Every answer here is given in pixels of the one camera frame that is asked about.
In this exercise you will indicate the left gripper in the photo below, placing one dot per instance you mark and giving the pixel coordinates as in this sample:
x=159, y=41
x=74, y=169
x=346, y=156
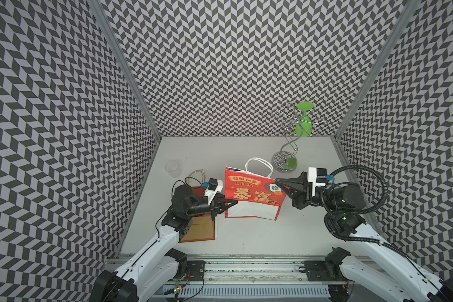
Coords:
x=214, y=204

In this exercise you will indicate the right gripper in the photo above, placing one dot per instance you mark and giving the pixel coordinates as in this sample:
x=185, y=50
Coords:
x=298, y=185

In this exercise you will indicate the plain red paper bag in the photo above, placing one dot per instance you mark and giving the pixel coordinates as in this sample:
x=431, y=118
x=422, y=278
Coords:
x=203, y=228

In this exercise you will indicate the red printed paper bag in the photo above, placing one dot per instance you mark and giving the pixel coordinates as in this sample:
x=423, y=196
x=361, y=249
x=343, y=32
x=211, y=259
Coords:
x=258, y=196

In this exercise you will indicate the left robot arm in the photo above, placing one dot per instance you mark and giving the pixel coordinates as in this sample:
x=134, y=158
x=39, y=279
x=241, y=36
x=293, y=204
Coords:
x=158, y=261

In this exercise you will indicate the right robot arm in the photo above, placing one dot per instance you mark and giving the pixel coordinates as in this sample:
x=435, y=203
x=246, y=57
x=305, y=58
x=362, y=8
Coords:
x=402, y=279

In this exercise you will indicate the clear plastic cup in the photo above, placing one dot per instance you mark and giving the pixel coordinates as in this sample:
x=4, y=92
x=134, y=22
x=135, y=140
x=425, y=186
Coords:
x=174, y=169

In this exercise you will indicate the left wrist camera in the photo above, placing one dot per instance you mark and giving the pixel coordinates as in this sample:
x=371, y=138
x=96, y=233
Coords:
x=213, y=186

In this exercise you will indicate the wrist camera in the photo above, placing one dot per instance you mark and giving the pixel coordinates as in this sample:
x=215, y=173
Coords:
x=317, y=177
x=213, y=186

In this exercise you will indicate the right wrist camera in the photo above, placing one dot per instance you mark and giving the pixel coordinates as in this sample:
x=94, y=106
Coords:
x=317, y=177

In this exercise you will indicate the green wire rack stand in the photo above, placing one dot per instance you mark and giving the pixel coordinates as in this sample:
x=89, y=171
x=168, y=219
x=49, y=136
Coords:
x=295, y=124

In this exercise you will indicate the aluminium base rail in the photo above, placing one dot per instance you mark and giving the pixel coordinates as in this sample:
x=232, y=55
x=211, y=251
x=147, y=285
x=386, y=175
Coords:
x=256, y=278

